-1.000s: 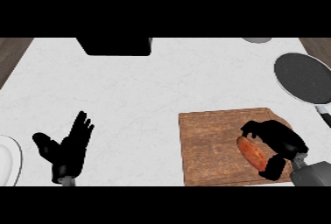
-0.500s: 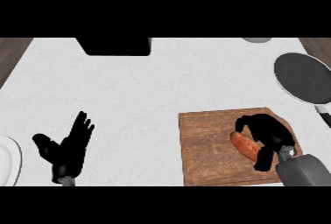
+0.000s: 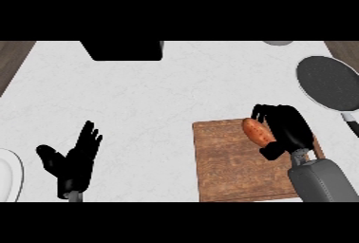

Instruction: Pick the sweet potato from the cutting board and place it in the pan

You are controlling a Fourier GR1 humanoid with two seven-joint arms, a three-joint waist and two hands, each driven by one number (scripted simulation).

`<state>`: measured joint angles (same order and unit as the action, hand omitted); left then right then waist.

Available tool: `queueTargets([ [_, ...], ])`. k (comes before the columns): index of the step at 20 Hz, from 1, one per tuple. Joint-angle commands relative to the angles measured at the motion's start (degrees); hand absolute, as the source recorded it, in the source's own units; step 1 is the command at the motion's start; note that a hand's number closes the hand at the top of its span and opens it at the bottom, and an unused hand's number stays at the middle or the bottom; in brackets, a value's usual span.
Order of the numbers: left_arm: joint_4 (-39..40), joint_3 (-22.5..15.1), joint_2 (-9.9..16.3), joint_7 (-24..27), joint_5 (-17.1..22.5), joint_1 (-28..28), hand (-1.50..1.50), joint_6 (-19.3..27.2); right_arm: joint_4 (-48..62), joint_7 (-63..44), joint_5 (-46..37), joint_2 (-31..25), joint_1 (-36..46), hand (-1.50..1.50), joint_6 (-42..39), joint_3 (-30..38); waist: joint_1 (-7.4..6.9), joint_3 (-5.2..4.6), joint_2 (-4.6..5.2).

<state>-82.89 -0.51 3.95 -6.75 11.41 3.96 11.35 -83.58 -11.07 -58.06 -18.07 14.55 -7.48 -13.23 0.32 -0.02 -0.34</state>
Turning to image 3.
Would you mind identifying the black appliance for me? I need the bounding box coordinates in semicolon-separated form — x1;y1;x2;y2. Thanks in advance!
80;41;165;62

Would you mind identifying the white plate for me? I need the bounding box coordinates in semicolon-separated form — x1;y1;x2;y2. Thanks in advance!
0;148;25;203

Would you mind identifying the dark grey frying pan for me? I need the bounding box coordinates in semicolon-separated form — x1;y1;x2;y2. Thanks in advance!
294;55;359;139

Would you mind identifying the brown wooden cutting board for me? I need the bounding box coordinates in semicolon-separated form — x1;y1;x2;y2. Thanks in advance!
191;118;326;203

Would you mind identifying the orange sweet potato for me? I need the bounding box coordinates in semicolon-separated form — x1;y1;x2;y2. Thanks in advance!
241;118;278;148

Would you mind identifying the grey round object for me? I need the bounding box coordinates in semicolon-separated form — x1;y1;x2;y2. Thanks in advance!
263;41;294;47

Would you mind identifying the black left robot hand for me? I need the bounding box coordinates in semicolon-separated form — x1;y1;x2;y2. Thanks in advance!
35;120;103;200

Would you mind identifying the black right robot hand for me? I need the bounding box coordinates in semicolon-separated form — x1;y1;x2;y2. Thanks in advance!
250;103;316;161

